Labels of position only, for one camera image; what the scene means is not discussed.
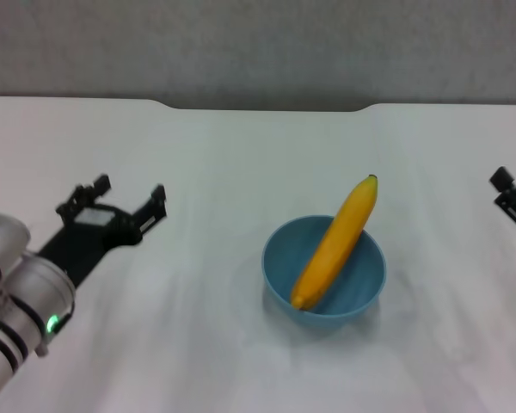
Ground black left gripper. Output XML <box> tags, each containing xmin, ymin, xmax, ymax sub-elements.
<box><xmin>38</xmin><ymin>173</ymin><xmax>169</xmax><ymax>290</ymax></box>

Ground blue plastic bowl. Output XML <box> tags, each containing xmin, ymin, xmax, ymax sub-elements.
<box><xmin>261</xmin><ymin>214</ymin><xmax>387</xmax><ymax>330</ymax></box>

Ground yellow banana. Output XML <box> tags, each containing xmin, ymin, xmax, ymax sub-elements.
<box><xmin>290</xmin><ymin>173</ymin><xmax>380</xmax><ymax>311</ymax></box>

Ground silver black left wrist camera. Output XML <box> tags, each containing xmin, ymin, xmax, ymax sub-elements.
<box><xmin>0</xmin><ymin>209</ymin><xmax>32</xmax><ymax>294</ymax></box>

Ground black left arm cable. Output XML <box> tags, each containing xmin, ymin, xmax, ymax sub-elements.
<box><xmin>33</xmin><ymin>307</ymin><xmax>75</xmax><ymax>359</ymax></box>

